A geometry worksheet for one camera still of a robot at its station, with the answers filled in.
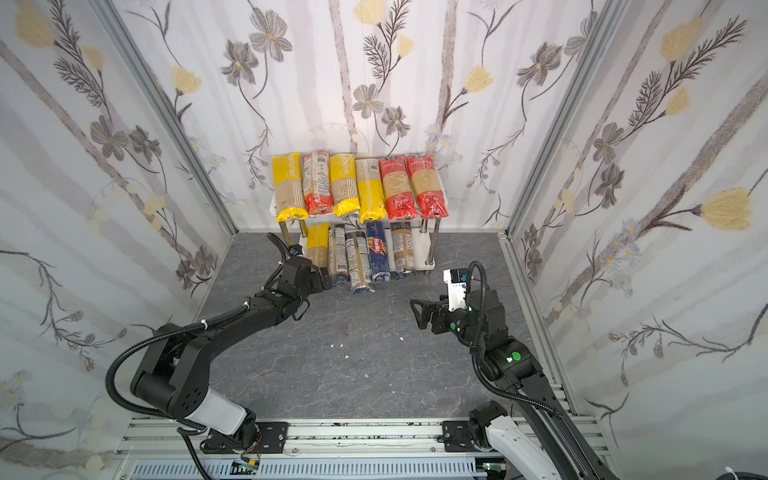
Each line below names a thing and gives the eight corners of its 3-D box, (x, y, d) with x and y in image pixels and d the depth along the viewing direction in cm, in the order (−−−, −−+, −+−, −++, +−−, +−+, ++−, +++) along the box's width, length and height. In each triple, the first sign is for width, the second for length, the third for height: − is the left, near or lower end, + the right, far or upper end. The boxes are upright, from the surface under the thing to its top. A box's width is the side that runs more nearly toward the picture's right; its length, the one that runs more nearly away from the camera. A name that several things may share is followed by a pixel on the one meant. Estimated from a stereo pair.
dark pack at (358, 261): (353, 306, 101) (350, 290, 93) (347, 250, 117) (344, 232, 110) (375, 303, 102) (374, 287, 94) (366, 248, 118) (364, 230, 110)
